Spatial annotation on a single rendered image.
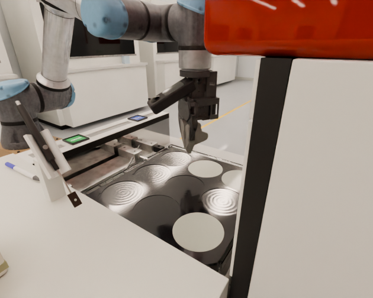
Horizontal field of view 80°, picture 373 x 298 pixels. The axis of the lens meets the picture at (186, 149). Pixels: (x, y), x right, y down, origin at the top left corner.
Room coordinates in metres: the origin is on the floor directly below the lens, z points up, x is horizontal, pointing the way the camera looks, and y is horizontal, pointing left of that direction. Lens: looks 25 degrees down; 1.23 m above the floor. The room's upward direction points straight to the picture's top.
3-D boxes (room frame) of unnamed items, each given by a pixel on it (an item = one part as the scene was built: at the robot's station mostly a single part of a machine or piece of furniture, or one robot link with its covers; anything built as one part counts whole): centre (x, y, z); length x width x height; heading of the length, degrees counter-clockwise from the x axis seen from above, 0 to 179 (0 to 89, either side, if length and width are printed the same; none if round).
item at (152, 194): (0.48, 0.01, 0.90); 0.34 x 0.34 x 0.01; 56
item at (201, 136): (0.54, -0.03, 1.01); 0.06 x 0.03 x 0.09; 113
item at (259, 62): (0.51, -0.29, 1.02); 0.81 x 0.03 x 0.40; 146
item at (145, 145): (0.74, 0.15, 0.89); 0.08 x 0.03 x 0.03; 56
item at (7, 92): (0.81, 0.62, 1.05); 0.13 x 0.12 x 0.14; 146
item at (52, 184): (0.34, 0.23, 1.03); 0.06 x 0.04 x 0.13; 56
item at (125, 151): (0.68, 0.19, 0.89); 0.08 x 0.03 x 0.03; 56
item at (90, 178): (0.61, 0.23, 0.87); 0.36 x 0.08 x 0.03; 146
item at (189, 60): (0.55, -0.02, 1.19); 0.08 x 0.08 x 0.05
